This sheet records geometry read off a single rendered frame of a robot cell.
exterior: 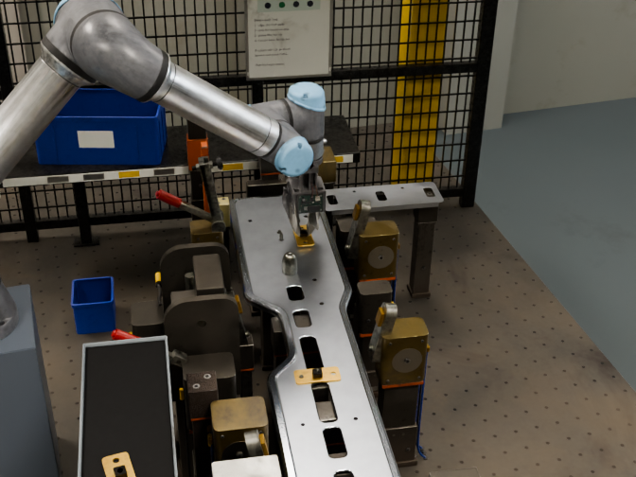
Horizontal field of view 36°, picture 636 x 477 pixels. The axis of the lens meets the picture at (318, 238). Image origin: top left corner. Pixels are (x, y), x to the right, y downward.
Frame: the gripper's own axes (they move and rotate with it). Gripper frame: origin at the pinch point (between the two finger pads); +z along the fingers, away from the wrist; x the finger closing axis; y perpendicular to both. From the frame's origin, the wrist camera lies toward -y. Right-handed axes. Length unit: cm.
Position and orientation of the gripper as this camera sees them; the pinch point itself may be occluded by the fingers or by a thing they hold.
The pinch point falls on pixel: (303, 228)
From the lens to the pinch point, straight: 218.2
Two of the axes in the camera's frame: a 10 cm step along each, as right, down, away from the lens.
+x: 9.8, -0.8, 1.5
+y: 1.7, 5.5, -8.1
